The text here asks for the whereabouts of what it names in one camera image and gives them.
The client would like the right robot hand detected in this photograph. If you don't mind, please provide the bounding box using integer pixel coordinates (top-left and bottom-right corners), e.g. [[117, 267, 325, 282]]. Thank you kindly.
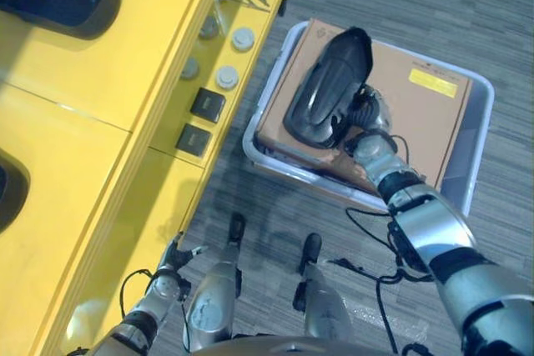
[[330, 83, 394, 145]]

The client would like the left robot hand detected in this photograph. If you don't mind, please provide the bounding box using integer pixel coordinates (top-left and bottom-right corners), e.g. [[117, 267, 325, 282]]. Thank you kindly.
[[159, 232, 209, 278]]

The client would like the brown cardboard box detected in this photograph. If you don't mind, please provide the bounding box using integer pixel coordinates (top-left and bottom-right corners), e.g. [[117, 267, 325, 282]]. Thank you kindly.
[[254, 18, 475, 197]]

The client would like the pale plastic box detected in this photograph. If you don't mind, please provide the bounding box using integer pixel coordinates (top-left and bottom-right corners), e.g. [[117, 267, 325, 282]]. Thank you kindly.
[[242, 19, 496, 218]]

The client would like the yellow metal shelf unit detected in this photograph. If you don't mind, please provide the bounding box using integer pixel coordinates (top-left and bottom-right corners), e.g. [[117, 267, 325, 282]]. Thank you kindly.
[[0, 0, 291, 356]]

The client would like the yellow label sticker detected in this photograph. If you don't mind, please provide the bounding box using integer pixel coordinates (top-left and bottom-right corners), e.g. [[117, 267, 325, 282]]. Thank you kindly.
[[409, 69, 460, 97]]

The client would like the round white cap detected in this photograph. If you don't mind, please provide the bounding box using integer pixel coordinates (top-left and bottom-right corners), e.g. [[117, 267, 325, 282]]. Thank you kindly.
[[214, 64, 240, 90], [230, 27, 255, 53]]

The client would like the silver robot torso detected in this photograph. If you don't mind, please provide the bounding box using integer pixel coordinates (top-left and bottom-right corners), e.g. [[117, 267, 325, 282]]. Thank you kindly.
[[195, 333, 404, 356]]

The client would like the right silver robot leg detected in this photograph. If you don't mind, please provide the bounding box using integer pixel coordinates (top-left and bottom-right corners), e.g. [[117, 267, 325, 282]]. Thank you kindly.
[[293, 232, 355, 339]]

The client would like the silver metal wrench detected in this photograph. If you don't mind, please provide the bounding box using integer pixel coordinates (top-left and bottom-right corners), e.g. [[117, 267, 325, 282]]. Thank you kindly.
[[213, 0, 229, 28]]

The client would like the round grey cap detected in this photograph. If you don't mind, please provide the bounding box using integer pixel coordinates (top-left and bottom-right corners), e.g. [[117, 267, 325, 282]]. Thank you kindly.
[[179, 57, 200, 81]]

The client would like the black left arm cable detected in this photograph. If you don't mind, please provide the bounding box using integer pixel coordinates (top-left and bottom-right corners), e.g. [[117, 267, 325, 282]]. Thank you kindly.
[[119, 268, 154, 320]]

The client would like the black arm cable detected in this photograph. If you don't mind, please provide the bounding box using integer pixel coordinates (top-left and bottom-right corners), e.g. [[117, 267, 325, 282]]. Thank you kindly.
[[119, 268, 154, 320], [327, 204, 437, 356]]

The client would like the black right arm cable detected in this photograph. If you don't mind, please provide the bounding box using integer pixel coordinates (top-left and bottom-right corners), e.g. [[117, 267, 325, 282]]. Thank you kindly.
[[327, 204, 437, 356]]

